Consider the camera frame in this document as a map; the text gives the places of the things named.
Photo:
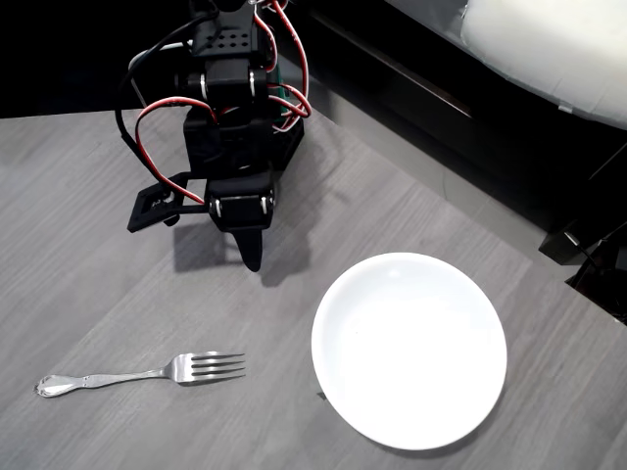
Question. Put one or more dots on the dark wooden furniture frame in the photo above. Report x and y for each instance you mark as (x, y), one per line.
(392, 68)

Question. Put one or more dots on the white round plate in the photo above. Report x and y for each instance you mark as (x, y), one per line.
(409, 352)

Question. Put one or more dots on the green circuit board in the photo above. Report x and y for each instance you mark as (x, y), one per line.
(283, 93)

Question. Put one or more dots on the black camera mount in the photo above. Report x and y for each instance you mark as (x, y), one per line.
(143, 215)

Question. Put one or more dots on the metal fork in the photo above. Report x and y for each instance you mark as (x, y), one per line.
(122, 377)

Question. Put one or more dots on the black power adapter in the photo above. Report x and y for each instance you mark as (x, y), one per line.
(563, 245)

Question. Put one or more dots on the white cushion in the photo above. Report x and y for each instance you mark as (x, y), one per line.
(548, 44)

